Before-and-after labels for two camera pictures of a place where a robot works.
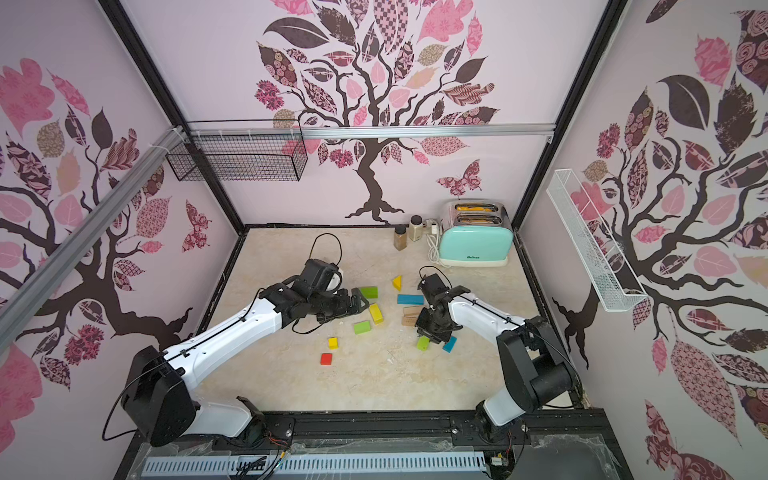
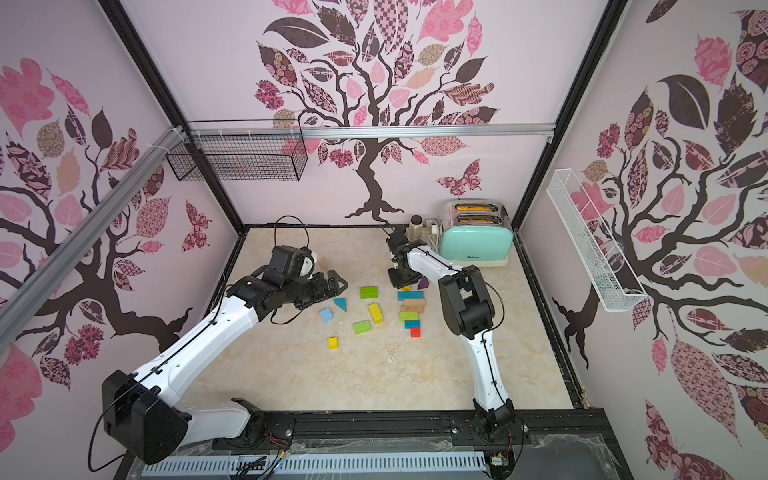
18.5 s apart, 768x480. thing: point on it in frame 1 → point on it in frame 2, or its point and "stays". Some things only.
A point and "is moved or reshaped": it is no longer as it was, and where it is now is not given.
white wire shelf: x=614 y=277 stays
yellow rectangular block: x=376 y=313 stays
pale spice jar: x=416 y=227 stays
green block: x=423 y=343 → x=408 y=316
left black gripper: x=343 y=309 → x=320 y=291
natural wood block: x=412 y=311 is moved or reshaped
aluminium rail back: x=370 y=132 stays
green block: x=362 y=326 stays
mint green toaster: x=475 y=233 stays
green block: x=370 y=292 stays
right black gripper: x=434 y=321 → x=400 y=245
